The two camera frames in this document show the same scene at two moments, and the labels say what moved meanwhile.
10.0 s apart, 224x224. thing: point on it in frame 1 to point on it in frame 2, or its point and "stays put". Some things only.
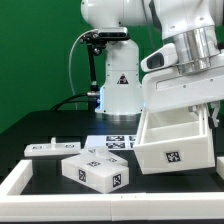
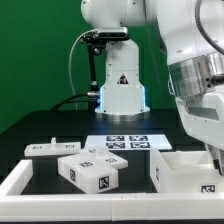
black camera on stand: (99, 39) stays put
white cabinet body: (175, 139) to (184, 171)
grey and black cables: (76, 97) stays put
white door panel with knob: (52, 148) stays put
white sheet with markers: (126, 142) stays put
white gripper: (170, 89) to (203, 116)
